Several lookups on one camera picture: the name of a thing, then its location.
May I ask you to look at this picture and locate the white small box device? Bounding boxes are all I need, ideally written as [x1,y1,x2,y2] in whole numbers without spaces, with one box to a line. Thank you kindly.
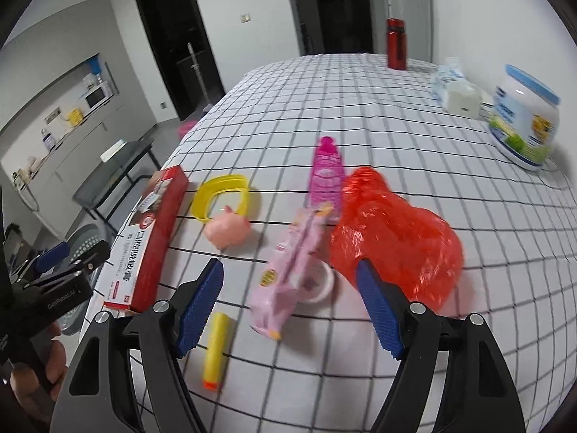
[441,79,482,119]

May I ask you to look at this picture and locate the dark glass side table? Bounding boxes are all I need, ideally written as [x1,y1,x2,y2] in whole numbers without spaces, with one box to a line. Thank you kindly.
[72,140,161,235]

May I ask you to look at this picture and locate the white box on side table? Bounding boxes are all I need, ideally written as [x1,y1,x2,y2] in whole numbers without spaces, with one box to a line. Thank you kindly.
[100,139,126,163]

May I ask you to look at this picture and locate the yellow item on counter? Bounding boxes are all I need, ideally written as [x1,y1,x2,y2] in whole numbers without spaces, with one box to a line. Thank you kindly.
[66,109,84,128]

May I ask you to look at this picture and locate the grey kitchen cabinets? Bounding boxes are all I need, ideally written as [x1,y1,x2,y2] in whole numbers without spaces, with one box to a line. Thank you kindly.
[0,0,160,253]

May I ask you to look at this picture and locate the pink plastic stool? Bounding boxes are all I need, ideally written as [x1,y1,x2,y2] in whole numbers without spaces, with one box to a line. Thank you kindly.
[178,120,198,140]

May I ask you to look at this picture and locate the pink toy pig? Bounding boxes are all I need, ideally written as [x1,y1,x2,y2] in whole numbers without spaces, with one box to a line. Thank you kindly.
[203,205,251,250]

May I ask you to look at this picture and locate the red thermos bottle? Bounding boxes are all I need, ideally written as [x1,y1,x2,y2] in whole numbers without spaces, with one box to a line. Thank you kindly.
[387,18,407,70]

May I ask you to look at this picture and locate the yellow plastic square ring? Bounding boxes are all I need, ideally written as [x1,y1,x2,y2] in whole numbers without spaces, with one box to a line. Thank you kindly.
[189,173,251,223]

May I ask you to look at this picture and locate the pink snack wrapper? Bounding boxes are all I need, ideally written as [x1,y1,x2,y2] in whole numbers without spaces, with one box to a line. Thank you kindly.
[250,204,332,340]

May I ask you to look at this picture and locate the checkered white tablecloth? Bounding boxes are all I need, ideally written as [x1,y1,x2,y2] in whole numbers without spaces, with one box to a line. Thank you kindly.
[158,55,576,432]

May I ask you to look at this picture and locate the white plastic jar lid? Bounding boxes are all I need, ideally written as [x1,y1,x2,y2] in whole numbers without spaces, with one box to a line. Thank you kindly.
[296,257,334,305]

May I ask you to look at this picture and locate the person's hand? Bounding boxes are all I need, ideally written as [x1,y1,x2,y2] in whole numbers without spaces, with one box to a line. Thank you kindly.
[8,322,69,424]

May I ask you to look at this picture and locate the red plastic bag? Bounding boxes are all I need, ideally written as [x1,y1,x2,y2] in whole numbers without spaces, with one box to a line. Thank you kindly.
[329,166,463,310]

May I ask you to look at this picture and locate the small bottle on counter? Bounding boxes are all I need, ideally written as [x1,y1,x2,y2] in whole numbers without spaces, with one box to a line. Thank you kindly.
[41,128,57,152]

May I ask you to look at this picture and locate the broom with blue head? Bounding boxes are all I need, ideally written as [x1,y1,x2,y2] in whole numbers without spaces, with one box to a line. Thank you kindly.
[187,42,213,113]

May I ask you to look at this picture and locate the red toothpaste box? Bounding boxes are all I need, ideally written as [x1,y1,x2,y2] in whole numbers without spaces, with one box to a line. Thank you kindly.
[102,165,188,313]

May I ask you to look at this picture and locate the yellow foam dart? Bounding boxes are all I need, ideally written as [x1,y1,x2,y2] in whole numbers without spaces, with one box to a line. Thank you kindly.
[202,313,231,392]

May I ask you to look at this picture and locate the white milk powder jar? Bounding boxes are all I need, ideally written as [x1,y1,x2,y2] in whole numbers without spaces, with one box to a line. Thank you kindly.
[488,65,560,171]

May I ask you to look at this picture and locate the blue white tissue pack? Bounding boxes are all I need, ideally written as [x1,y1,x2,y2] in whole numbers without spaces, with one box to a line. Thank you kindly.
[430,57,466,106]

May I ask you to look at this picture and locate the grey perforated laundry basket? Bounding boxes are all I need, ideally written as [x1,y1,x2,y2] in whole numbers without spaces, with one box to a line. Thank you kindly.
[55,222,113,335]

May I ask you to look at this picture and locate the pink plastic mesh cone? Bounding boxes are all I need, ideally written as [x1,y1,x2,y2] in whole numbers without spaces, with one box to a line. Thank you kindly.
[307,136,345,223]

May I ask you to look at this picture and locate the white microwave oven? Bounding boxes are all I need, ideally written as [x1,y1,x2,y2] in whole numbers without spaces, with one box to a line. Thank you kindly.
[82,81,114,113]

